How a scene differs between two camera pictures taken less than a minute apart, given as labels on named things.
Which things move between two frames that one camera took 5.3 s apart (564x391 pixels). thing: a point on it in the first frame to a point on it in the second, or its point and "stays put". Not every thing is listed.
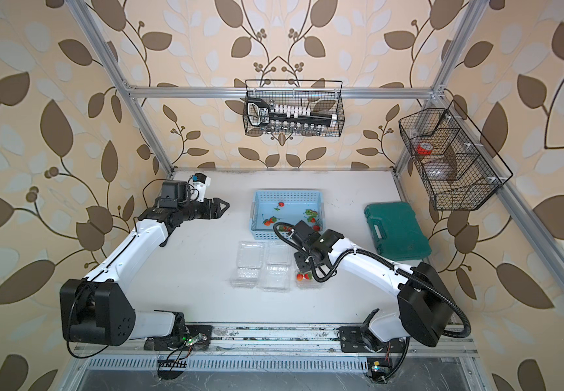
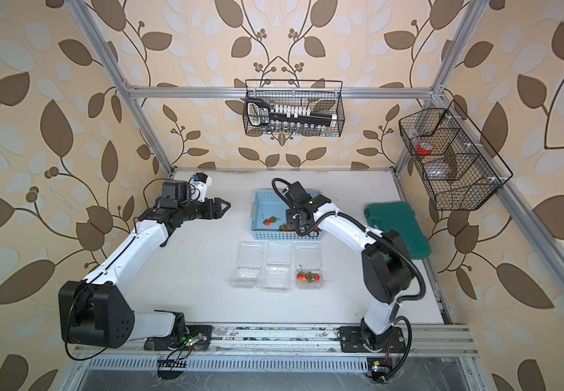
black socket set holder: (261, 112) stays put
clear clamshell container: (250, 261) stays put
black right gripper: (300, 261) to (289, 213)
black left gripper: (213, 203) stays put
